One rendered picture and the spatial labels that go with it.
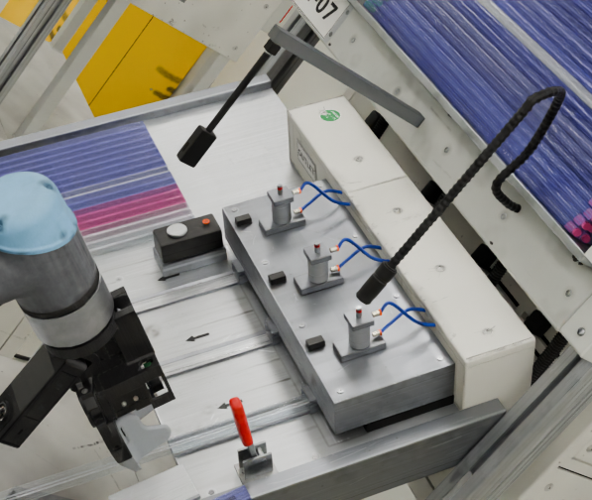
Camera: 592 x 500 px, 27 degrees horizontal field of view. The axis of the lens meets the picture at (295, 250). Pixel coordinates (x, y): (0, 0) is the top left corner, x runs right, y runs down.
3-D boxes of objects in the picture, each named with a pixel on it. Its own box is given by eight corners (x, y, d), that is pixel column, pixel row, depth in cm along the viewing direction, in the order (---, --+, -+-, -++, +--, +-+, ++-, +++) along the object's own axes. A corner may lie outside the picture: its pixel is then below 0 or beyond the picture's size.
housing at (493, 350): (459, 454, 132) (465, 361, 123) (291, 195, 167) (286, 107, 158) (526, 431, 134) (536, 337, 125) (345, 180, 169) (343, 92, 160)
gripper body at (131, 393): (178, 406, 118) (140, 322, 109) (95, 444, 117) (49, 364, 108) (155, 352, 123) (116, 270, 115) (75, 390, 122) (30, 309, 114)
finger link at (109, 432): (136, 467, 119) (105, 408, 113) (122, 474, 119) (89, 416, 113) (124, 435, 123) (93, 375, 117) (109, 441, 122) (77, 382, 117)
